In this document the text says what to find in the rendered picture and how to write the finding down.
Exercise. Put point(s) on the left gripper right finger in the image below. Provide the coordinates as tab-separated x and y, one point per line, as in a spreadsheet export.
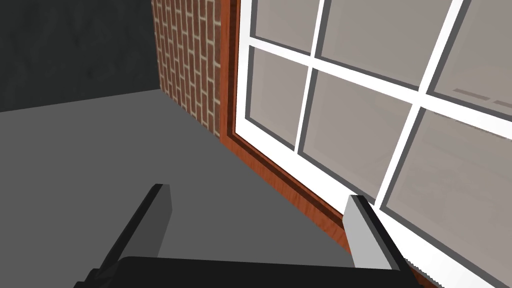
366	240

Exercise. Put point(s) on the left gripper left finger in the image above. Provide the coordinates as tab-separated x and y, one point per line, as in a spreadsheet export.
144	228

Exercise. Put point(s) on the white glazed door leaf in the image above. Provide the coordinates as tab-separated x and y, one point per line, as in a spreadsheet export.
360	112

